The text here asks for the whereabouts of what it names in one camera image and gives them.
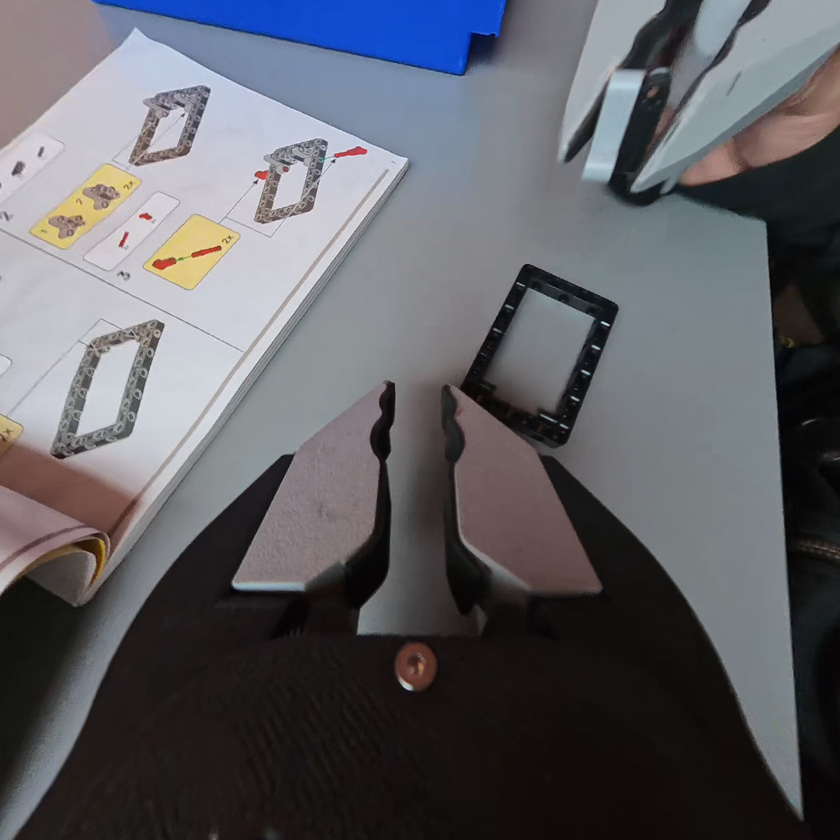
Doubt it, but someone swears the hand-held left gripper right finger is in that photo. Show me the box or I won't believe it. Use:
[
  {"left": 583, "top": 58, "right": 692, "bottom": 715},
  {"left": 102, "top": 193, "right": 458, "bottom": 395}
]
[{"left": 441, "top": 385, "right": 602, "bottom": 616}]

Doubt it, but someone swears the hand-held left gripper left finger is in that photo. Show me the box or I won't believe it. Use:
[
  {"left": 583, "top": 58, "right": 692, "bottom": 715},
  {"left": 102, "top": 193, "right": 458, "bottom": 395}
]
[{"left": 231, "top": 381, "right": 396, "bottom": 609}]

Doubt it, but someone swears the black rectangular lego frame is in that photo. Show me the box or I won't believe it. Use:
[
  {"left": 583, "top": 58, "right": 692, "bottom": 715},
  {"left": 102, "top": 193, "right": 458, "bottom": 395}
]
[{"left": 459, "top": 264, "right": 619, "bottom": 450}]

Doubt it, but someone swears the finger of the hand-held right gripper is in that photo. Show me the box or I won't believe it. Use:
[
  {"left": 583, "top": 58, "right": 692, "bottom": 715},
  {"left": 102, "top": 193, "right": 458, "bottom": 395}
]
[
  {"left": 558, "top": 0, "right": 665, "bottom": 182},
  {"left": 629, "top": 0, "right": 840, "bottom": 194}
]

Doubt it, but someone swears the lego instruction booklet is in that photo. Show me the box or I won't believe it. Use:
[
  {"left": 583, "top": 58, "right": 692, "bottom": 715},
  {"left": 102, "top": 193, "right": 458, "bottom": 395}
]
[{"left": 0, "top": 28, "right": 409, "bottom": 608}]

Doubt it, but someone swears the person's right hand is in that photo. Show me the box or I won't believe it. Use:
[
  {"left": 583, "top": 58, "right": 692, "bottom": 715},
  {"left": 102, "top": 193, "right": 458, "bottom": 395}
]
[{"left": 682, "top": 62, "right": 840, "bottom": 191}]

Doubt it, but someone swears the blue plastic bin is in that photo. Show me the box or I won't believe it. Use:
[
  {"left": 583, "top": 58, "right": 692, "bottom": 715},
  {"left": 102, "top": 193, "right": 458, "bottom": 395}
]
[{"left": 92, "top": 0, "right": 509, "bottom": 76}]

